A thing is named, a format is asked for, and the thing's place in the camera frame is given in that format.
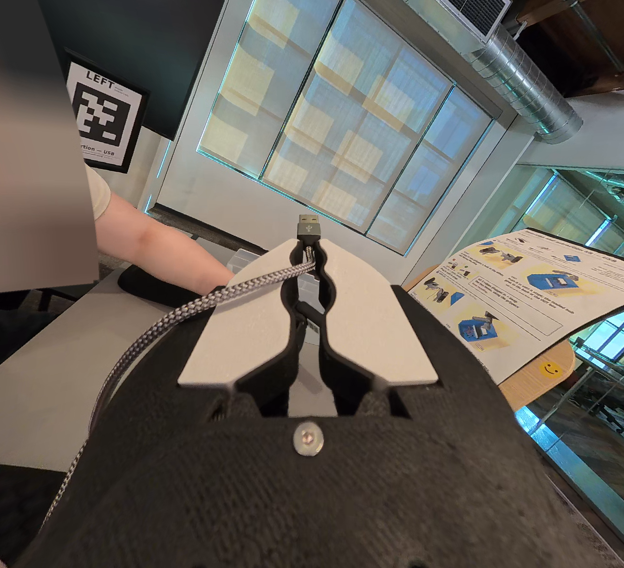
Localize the black usb cable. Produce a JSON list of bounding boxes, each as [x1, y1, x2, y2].
[[294, 299, 326, 347]]

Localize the person's left forearm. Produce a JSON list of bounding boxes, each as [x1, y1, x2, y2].
[[95, 190, 236, 297]]

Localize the silver air duct over window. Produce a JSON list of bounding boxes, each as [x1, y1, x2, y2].
[[358, 0, 584, 145]]

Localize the clear plastic bin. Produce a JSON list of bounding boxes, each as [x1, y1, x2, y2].
[[226, 247, 325, 315]]

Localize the black wall screen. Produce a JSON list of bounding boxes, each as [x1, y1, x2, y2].
[[17, 0, 246, 141]]

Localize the instruction sheet on wooden stand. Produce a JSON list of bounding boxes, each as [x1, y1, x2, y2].
[[404, 263, 577, 412]]

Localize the grey braided usb cable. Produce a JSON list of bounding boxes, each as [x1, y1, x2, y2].
[[39, 213, 325, 535]]

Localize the framed black-white tag sign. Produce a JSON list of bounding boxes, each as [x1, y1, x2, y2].
[[62, 48, 151, 175]]

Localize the person's cream shirt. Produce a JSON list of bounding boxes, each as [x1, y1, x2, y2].
[[84, 165, 113, 222]]

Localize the printed instruction sheet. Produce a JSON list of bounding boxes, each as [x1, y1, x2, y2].
[[407, 228, 624, 386]]

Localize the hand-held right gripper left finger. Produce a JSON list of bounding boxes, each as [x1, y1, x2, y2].
[[176, 238, 299, 400]]

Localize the large window with blinds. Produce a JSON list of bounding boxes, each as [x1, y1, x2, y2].
[[196, 0, 504, 257]]

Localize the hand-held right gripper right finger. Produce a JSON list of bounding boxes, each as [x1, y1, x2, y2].
[[316, 238, 440, 400]]

